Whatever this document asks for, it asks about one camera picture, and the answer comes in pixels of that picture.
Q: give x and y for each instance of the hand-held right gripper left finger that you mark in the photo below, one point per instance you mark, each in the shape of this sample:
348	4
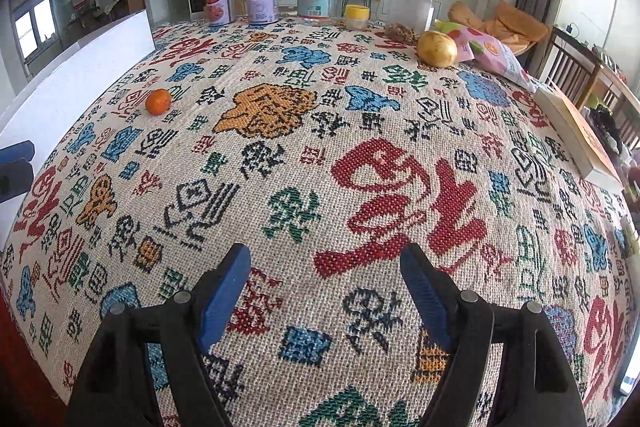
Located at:
225	292

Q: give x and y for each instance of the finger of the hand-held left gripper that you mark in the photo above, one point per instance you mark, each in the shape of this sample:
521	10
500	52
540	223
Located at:
17	153

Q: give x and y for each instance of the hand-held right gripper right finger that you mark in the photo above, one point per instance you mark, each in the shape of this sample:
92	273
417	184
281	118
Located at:
425	292

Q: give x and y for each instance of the orange mandarin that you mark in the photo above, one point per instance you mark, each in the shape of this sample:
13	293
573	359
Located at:
159	101

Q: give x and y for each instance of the white board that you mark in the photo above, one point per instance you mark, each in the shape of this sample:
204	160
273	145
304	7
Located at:
75	67

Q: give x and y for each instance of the printed woven tablecloth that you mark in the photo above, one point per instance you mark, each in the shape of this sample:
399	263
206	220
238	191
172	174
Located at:
320	132

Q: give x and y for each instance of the book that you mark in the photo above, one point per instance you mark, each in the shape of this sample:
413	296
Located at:
577	132

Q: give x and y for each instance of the pink snack bag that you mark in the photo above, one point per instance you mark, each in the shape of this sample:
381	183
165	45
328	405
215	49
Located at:
492	54

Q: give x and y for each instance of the orange label can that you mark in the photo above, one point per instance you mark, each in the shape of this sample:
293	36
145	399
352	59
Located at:
218	2

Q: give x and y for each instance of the pile of walnuts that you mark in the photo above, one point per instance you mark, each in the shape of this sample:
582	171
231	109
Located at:
400	34

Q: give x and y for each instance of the wooden chair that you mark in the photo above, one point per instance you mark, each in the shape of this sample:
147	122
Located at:
575	62

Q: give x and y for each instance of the orange cushion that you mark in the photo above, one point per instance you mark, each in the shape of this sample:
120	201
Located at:
510	24

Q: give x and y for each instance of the small yellow lid jar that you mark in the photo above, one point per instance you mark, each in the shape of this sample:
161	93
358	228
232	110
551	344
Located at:
357	17

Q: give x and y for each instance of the clear container black lid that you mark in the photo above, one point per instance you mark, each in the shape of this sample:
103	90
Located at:
411	7

